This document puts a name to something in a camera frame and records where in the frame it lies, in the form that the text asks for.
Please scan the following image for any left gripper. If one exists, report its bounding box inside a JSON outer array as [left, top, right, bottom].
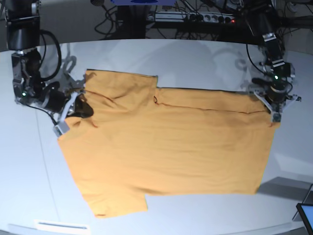
[[253, 82, 301, 115]]

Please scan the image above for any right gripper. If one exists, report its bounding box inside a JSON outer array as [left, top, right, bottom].
[[36, 77, 94, 118]]

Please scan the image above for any yellow T-shirt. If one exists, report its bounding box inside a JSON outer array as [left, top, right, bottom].
[[58, 70, 278, 218]]

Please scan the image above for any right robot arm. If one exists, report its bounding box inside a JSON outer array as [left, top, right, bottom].
[[0, 0, 94, 119]]

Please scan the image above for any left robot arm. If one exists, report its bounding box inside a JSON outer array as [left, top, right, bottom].
[[241, 0, 301, 122]]

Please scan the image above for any tablet screen on stand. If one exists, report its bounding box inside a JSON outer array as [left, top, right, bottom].
[[292, 185, 313, 235]]

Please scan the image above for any white power strip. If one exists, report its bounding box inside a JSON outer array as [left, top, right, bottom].
[[148, 11, 236, 24]]

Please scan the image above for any white flat bar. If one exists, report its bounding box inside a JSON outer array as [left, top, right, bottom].
[[34, 219, 90, 230]]

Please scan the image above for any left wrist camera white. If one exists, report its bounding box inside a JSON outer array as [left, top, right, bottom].
[[270, 112, 282, 123]]

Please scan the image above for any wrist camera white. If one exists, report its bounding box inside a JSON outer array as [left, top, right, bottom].
[[270, 112, 282, 123], [53, 122, 70, 137]]

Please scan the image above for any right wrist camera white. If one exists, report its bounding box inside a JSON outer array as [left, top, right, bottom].
[[53, 122, 70, 137]]

